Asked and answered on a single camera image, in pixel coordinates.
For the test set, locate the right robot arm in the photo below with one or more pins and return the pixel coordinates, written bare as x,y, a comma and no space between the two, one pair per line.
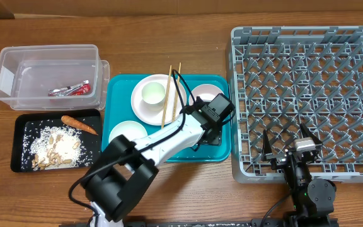
312,197

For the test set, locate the right wooden chopstick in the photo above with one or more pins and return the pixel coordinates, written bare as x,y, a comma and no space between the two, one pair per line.
177,83

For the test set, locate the small white plate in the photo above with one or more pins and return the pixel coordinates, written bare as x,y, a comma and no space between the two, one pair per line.
207,92

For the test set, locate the large white plate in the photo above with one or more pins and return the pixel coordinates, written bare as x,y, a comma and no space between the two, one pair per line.
147,113

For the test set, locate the left wooden chopstick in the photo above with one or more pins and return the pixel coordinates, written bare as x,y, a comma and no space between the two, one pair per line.
167,90

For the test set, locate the white cup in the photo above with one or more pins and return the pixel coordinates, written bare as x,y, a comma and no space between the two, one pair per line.
153,93

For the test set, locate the grey dishwasher rack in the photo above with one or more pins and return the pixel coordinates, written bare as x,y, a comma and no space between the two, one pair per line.
283,76

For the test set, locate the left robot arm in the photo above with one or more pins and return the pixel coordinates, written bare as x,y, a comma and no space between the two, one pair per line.
120,177

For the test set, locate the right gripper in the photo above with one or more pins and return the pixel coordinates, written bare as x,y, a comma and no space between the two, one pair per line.
278,159

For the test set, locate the white bowl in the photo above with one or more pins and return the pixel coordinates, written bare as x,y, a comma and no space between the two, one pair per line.
130,129

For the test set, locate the black waste tray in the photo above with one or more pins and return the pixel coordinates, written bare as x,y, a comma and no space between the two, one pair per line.
90,117

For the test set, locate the clear plastic bin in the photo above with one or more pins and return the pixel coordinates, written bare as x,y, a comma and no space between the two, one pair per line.
27,73

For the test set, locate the peanut shells and rice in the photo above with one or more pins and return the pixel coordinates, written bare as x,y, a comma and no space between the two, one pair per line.
49,144

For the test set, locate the red silver snack wrapper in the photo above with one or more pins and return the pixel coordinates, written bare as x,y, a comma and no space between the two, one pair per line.
81,88

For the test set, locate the orange carrot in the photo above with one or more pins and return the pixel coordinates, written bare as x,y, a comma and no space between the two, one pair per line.
70,121

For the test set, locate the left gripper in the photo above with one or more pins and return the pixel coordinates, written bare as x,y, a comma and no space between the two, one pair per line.
216,137

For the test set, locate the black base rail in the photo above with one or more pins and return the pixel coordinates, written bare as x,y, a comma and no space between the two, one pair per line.
200,224

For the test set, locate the wooden chopstick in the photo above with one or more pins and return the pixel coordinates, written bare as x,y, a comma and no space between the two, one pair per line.
167,90
177,83

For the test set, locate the teal serving tray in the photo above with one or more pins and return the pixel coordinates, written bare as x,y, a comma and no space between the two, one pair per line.
119,108

